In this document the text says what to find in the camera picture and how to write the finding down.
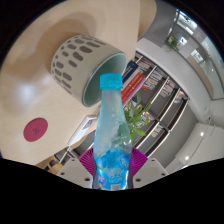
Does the pink-covered red book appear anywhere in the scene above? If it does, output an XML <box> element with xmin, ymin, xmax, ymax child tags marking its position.
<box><xmin>121</xmin><ymin>79</ymin><xmax>148</xmax><ymax>108</ymax></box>

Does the leafy green potted plant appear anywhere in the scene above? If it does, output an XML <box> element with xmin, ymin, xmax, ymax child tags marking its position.
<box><xmin>123</xmin><ymin>94</ymin><xmax>153</xmax><ymax>143</ymax></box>

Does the grey bookshelf unit with books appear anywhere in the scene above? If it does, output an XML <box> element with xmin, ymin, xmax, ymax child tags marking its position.
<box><xmin>53</xmin><ymin>51</ymin><xmax>192</xmax><ymax>168</ymax></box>

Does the group of ceiling lights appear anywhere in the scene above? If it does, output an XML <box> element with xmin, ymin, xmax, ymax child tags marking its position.
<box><xmin>183</xmin><ymin>129</ymin><xmax>206</xmax><ymax>162</ymax></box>

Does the beige patterned green-lined mug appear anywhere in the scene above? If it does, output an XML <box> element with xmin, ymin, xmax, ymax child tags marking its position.
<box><xmin>50</xmin><ymin>34</ymin><xmax>130</xmax><ymax>109</ymax></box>

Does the flat round red coaster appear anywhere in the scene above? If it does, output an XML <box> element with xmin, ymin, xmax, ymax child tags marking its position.
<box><xmin>22</xmin><ymin>117</ymin><xmax>50</xmax><ymax>143</ymax></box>

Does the small window-side green plant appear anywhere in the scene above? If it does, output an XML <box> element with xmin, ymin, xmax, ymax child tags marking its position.
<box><xmin>164</xmin><ymin>34</ymin><xmax>182</xmax><ymax>53</ymax></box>

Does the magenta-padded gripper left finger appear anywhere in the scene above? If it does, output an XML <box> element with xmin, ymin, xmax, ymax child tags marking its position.
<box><xmin>56</xmin><ymin>147</ymin><xmax>97</xmax><ymax>188</ymax></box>

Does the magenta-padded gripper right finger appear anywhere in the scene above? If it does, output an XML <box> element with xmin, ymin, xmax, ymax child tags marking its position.
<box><xmin>129</xmin><ymin>147</ymin><xmax>170</xmax><ymax>188</ymax></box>

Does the thick red book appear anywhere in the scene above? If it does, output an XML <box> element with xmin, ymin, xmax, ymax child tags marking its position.
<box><xmin>121</xmin><ymin>71</ymin><xmax>146</xmax><ymax>98</ymax></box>

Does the wooden round-backed chair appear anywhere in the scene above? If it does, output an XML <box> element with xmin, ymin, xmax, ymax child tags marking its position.
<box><xmin>135</xmin><ymin>0</ymin><xmax>158</xmax><ymax>42</ymax></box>

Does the clear blue-capped drink bottle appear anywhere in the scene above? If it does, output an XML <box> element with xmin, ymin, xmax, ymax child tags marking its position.
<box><xmin>91</xmin><ymin>73</ymin><xmax>134</xmax><ymax>192</ymax></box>

